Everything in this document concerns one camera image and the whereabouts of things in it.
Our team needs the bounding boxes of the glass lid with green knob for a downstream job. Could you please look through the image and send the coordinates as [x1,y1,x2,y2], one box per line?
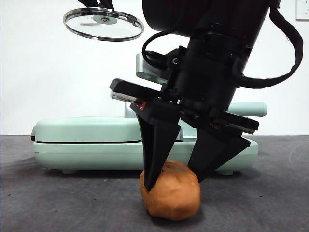
[63,7,145,42]

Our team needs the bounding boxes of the brown potato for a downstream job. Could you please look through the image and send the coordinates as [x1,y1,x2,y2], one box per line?
[139,159,202,221]

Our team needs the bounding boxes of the mint green steamer pot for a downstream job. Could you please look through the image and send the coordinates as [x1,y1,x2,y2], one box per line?
[226,101,268,117]

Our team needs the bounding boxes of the mint green breakfast maker appliance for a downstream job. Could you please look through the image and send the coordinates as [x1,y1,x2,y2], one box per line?
[30,115,259,176]

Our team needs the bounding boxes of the chrome griddle handle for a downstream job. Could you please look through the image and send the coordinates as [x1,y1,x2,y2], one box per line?
[124,103,138,119]

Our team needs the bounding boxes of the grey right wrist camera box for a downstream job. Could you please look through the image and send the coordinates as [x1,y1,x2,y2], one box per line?
[135,53,171,84]

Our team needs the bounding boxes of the black sleeved arm cable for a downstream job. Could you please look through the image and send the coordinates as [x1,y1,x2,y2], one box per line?
[238,9,304,89]

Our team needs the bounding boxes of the white wall socket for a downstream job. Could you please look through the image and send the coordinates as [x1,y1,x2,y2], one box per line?
[295,0,309,21]

